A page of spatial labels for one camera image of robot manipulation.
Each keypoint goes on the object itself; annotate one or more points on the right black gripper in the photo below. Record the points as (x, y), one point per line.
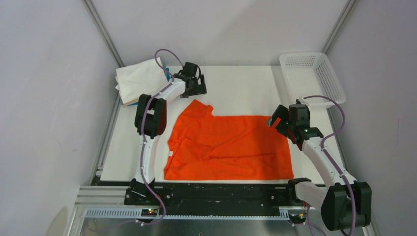
(282, 112)

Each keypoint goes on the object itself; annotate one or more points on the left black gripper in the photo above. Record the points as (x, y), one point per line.
(200, 90)

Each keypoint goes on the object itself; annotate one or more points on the orange t-shirt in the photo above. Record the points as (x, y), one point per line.
(207, 147)

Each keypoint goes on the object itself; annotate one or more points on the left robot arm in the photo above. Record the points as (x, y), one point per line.
(151, 120)

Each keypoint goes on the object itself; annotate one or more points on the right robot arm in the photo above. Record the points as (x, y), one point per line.
(346, 202)

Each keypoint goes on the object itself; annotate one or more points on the white plastic basket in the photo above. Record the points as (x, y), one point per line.
(310, 73)

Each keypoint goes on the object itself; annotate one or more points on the white folded t-shirt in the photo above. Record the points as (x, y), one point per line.
(140, 81)

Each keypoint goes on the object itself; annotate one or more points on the beige folded t-shirt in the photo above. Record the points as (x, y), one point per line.
(131, 103)

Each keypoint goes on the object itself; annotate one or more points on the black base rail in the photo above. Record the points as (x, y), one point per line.
(212, 200)

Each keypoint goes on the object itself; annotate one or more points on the aluminium frame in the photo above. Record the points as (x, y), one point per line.
(107, 201)

